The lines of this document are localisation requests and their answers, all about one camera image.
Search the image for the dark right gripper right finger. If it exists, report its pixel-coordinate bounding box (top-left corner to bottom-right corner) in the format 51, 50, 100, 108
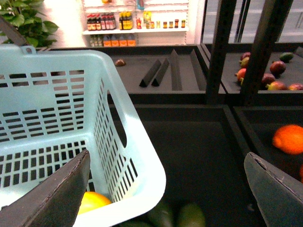
244, 152, 303, 227

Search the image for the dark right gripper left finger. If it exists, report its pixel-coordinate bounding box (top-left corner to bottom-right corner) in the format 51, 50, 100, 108
0, 149, 90, 227

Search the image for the yellow mango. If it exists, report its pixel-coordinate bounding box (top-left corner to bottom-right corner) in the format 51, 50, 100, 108
78, 192, 112, 215

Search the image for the light blue plastic basket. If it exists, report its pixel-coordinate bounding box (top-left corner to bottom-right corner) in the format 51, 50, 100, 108
0, 44, 166, 227

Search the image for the brown basket handle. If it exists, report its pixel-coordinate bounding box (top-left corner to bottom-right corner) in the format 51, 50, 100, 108
0, 16, 28, 46

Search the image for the green avocado on tray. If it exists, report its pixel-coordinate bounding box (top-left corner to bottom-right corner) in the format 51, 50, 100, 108
279, 52, 294, 63

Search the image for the orange fruit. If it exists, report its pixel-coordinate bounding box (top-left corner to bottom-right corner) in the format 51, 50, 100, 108
272, 124, 303, 155

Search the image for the brown fruit on tray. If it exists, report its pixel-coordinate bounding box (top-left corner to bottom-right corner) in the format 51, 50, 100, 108
115, 59, 126, 67

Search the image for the black long divider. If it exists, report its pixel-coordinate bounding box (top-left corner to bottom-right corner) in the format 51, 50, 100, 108
169, 49, 182, 91

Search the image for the black triangular divider right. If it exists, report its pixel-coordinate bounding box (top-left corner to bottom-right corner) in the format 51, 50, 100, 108
151, 58, 169, 87

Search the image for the white shelf with bottles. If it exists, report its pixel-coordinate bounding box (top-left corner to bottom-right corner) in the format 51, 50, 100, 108
82, 0, 189, 47

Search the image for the green potted plant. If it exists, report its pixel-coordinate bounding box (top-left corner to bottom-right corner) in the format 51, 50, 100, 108
0, 0, 59, 48

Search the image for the black metal shelf post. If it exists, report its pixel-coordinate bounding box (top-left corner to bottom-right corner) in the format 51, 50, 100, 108
205, 0, 293, 106

